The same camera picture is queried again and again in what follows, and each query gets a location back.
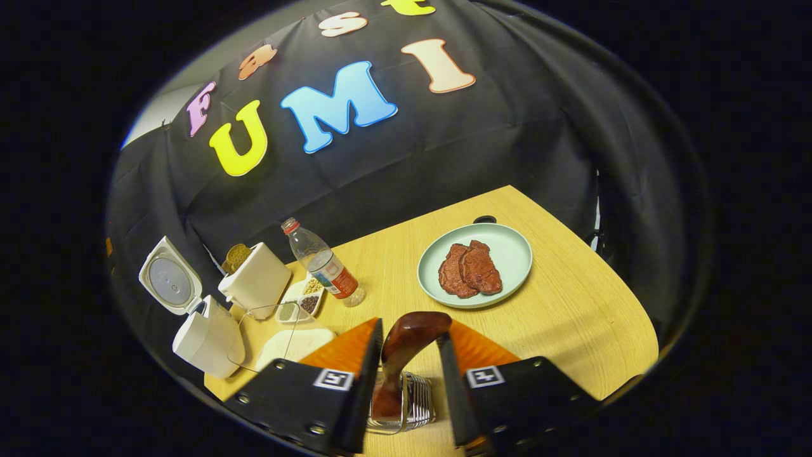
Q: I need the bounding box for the white rice cooker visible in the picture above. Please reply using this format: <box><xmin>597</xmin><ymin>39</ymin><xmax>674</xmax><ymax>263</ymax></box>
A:
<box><xmin>138</xmin><ymin>236</ymin><xmax>247</xmax><ymax>380</ymax></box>

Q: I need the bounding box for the white divided bean dish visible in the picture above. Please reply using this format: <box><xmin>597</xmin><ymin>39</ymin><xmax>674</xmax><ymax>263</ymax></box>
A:
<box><xmin>276</xmin><ymin>273</ymin><xmax>327</xmax><ymax>324</ymax></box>

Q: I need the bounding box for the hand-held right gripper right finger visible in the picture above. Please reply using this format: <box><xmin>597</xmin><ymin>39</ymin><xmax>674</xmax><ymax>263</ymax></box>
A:
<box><xmin>436</xmin><ymin>319</ymin><xmax>603</xmax><ymax>455</ymax></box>

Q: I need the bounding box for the white toaster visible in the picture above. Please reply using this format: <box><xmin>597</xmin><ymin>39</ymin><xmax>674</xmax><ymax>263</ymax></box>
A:
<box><xmin>218</xmin><ymin>242</ymin><xmax>293</xmax><ymax>320</ymax></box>

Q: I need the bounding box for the brown wooden spoon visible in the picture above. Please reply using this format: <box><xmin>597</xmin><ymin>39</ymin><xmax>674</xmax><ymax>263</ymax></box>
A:
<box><xmin>371</xmin><ymin>311</ymin><xmax>452</xmax><ymax>420</ymax></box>

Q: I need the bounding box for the clear plastic water bottle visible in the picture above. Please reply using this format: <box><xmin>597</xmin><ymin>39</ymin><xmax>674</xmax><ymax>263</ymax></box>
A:
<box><xmin>281</xmin><ymin>217</ymin><xmax>367</xmax><ymax>308</ymax></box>

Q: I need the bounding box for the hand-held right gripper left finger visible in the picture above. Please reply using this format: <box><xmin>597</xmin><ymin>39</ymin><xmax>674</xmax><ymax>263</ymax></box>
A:
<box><xmin>223</xmin><ymin>317</ymin><xmax>385</xmax><ymax>456</ymax></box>

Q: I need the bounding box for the pale green plate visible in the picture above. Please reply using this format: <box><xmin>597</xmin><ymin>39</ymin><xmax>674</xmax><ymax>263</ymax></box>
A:
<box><xmin>417</xmin><ymin>223</ymin><xmax>534</xmax><ymax>310</ymax></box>

